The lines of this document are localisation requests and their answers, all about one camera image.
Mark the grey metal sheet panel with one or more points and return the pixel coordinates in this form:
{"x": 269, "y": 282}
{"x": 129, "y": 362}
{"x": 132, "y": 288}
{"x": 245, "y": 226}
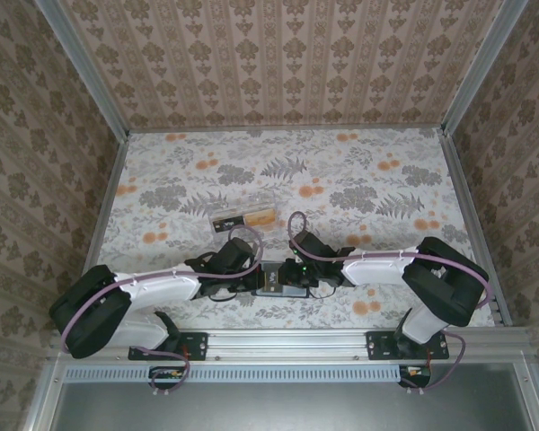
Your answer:
{"x": 287, "y": 408}

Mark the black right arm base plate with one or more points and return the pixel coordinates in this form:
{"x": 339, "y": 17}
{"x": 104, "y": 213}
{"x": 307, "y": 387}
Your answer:
{"x": 379, "y": 345}

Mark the aluminium frame post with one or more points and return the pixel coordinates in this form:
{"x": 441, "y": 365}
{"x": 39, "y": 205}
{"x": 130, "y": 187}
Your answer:
{"x": 87, "y": 67}
{"x": 481, "y": 67}

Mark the aluminium mounting rail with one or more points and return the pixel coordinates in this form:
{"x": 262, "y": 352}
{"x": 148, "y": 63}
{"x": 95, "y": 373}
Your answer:
{"x": 287, "y": 343}

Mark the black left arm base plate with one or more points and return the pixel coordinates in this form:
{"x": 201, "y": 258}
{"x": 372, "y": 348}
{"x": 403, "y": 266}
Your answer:
{"x": 193, "y": 345}

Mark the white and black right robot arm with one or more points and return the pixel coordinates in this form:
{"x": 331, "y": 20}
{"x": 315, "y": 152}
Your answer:
{"x": 373, "y": 270}

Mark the clear acrylic card tray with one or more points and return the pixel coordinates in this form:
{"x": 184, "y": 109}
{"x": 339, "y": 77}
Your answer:
{"x": 247, "y": 202}

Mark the aluminium table side rail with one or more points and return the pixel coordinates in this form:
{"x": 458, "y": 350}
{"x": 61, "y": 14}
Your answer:
{"x": 109, "y": 188}
{"x": 463, "y": 188}

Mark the navy blue card holder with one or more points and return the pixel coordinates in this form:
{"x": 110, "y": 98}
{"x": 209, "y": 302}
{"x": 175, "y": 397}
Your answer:
{"x": 293, "y": 291}

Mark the black VIP card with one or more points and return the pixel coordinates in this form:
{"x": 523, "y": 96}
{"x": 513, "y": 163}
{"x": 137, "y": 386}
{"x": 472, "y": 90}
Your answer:
{"x": 271, "y": 280}
{"x": 227, "y": 223}

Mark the floral table cover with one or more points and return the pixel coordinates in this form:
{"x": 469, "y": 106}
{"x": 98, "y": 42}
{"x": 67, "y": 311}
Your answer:
{"x": 341, "y": 157}

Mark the gold card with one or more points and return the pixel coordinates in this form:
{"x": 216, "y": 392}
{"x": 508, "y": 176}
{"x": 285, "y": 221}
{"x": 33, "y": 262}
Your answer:
{"x": 260, "y": 218}

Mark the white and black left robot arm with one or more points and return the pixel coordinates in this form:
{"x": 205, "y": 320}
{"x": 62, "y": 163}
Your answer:
{"x": 161, "y": 289}

